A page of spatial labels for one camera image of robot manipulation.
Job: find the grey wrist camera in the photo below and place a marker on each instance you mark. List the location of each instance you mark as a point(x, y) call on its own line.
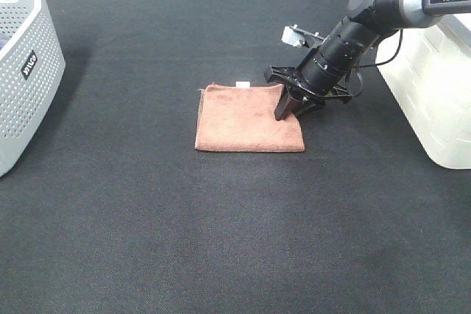
point(291, 36)

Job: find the black table cloth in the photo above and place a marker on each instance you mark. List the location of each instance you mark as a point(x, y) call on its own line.
point(111, 209)

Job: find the brown towel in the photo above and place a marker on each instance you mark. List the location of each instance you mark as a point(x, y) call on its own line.
point(232, 119)

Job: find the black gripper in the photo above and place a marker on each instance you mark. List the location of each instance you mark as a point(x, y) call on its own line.
point(303, 94)

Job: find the white plastic basket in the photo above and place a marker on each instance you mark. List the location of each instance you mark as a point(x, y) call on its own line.
point(428, 72)

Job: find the grey perforated laundry basket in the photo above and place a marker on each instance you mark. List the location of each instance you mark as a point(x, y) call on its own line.
point(32, 66)

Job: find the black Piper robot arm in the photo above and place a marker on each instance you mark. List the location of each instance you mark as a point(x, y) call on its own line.
point(366, 24)

